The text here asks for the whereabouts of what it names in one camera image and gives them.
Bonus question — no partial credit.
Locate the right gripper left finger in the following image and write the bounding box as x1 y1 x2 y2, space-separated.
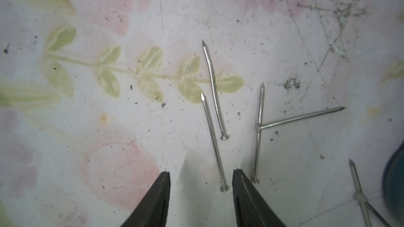
122 172 170 227

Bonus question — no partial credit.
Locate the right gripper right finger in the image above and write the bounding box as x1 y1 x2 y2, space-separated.
232 169 286 227

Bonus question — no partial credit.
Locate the teal plastic storage box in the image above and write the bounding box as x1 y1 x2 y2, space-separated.
383 144 404 227

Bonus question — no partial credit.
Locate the steel nail on mat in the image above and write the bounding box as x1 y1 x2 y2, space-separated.
255 107 346 132

